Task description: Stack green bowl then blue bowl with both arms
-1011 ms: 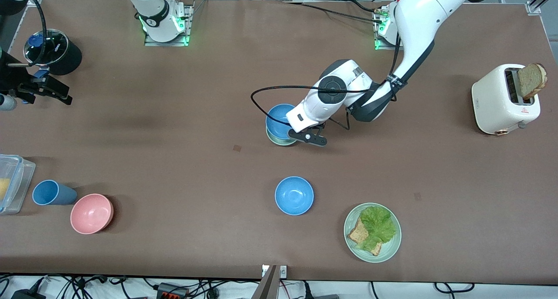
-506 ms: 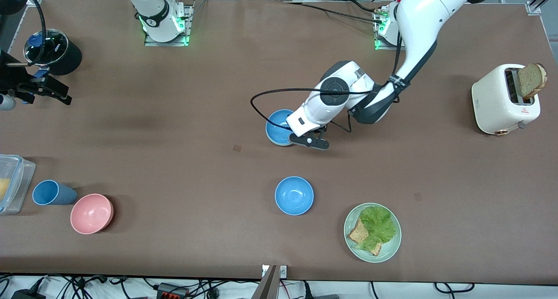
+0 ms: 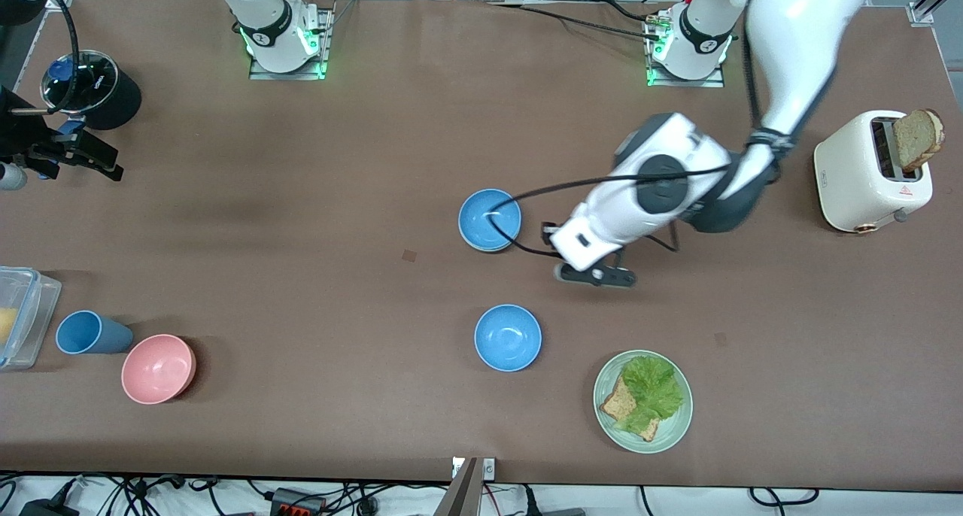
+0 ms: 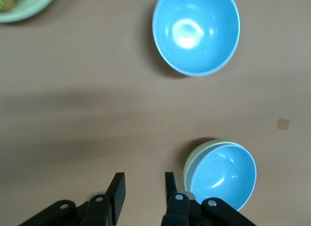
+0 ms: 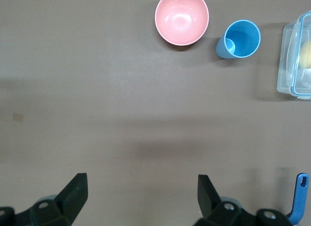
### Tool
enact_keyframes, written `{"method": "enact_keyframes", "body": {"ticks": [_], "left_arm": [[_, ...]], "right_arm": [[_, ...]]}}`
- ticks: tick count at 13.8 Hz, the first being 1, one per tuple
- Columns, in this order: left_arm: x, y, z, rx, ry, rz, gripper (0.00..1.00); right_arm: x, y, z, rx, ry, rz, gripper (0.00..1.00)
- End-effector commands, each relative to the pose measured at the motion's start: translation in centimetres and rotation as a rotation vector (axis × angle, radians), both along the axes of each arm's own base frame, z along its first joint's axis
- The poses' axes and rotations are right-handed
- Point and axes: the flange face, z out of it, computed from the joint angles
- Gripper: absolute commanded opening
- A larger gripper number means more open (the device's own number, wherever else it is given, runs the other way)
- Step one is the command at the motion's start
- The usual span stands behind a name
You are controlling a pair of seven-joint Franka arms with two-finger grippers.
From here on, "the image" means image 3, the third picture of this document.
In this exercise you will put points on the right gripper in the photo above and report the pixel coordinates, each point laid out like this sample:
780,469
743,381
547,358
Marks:
22,132

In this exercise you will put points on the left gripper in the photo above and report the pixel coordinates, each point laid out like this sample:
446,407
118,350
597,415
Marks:
546,237

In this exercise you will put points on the light green bowl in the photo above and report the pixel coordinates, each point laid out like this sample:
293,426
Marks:
489,249

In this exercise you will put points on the blue bowl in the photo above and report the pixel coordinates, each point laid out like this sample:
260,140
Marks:
508,338
481,219

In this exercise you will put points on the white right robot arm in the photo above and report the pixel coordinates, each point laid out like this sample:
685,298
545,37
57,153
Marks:
267,19

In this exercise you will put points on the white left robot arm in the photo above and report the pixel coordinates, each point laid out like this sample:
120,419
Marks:
790,34

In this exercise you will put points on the pink bowl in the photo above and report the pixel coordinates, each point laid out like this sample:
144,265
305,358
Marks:
158,368

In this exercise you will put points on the glass lid with blue knob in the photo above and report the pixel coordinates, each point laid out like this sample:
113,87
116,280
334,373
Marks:
90,81

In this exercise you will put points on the clear plastic container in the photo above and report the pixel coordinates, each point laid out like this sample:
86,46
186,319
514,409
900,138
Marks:
34,317

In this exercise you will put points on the blue cup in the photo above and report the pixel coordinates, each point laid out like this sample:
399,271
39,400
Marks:
90,332

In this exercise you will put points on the brown bread slice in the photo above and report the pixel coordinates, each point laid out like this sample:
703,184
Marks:
618,405

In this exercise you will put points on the green lettuce leaf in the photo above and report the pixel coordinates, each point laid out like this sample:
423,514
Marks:
654,392

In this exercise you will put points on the yellow food piece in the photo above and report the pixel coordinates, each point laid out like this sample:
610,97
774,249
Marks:
6,326

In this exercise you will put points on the light green plate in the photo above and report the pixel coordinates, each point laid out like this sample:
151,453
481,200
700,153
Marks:
677,426

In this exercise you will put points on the cream toaster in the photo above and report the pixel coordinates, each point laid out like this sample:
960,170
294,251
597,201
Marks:
850,170

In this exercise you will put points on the black power adapter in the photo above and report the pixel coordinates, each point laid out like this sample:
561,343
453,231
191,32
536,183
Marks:
49,509

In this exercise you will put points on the black red power strip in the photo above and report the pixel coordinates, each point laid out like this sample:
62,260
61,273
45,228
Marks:
297,502

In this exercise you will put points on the toast slice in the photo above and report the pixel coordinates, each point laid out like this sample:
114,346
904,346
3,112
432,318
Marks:
918,136

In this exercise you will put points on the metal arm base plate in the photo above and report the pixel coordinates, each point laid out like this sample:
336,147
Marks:
325,50
718,80

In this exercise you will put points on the small metal bracket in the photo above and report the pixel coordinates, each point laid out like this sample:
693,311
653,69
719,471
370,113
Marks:
489,468

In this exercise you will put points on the grey camera pole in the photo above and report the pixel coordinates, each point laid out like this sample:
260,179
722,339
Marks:
460,493

